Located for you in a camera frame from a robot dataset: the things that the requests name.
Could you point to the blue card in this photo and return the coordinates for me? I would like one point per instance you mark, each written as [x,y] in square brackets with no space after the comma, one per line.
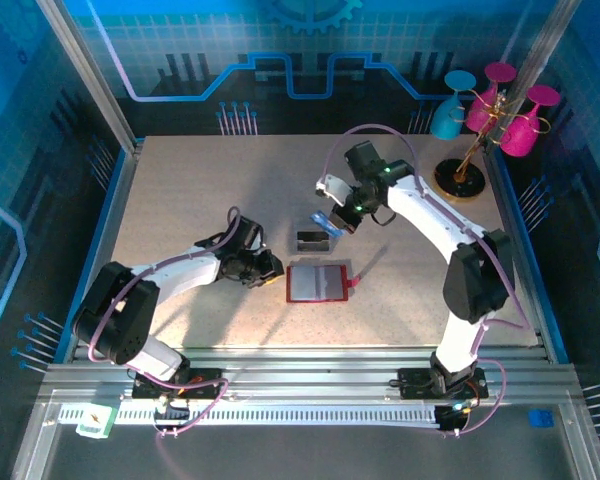
[320,218]

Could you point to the red leather card holder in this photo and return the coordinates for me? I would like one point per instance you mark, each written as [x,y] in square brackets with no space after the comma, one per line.
[315,282]

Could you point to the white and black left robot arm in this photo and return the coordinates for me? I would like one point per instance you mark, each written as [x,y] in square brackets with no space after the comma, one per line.
[180,275]

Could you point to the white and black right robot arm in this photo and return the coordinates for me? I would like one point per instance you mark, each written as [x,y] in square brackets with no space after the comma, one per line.
[430,215]

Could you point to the gold glass rack stand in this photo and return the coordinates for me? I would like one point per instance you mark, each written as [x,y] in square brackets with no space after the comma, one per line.
[459,182]

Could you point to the blue hanging goblet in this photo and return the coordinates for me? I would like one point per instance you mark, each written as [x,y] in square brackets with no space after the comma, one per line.
[445,120]

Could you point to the pink hanging goblet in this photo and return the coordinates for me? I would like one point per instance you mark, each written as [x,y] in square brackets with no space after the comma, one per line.
[520,137]
[480,115]

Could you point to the green and white small box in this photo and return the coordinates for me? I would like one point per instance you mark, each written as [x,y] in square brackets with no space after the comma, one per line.
[95,422]

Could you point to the small blue block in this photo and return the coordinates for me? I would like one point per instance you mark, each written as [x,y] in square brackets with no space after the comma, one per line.
[541,418]

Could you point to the aluminium frame rail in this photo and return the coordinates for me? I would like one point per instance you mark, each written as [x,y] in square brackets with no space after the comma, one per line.
[305,372]

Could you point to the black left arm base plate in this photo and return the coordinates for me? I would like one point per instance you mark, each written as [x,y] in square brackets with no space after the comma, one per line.
[207,377]

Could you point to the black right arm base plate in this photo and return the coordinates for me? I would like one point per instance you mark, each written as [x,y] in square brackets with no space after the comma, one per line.
[412,382]

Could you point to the aluminium frame post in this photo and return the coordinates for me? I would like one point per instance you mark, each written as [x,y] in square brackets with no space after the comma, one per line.
[90,80]
[540,45]

